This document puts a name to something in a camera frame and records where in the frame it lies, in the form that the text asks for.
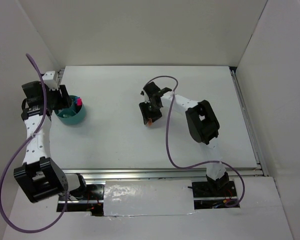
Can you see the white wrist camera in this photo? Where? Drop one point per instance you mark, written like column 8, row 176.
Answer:
column 147, row 96
column 50, row 79

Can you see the orange clear cap highlighter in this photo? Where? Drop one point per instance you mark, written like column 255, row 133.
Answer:
column 149, row 122

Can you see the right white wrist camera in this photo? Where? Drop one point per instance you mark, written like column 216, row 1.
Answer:
column 147, row 96

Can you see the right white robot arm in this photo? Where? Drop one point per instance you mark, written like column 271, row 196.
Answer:
column 202, row 124

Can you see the aluminium front rail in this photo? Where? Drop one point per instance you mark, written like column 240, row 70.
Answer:
column 93, row 175

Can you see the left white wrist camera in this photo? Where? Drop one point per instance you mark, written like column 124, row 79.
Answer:
column 50, row 79

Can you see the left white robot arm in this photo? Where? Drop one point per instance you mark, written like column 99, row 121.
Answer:
column 39, row 176

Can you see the white front panel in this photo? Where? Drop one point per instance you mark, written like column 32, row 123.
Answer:
column 148, row 198

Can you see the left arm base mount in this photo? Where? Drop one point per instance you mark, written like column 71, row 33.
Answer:
column 90, row 193

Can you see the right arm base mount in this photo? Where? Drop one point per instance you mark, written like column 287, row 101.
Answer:
column 205, row 197

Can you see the pink capped black highlighter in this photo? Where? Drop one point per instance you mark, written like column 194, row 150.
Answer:
column 79, row 102

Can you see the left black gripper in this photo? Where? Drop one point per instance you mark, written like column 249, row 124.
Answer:
column 64, row 102

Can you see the teal round organizer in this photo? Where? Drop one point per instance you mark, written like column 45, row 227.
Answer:
column 78, row 113

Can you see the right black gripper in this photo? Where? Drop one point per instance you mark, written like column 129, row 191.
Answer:
column 147, row 114

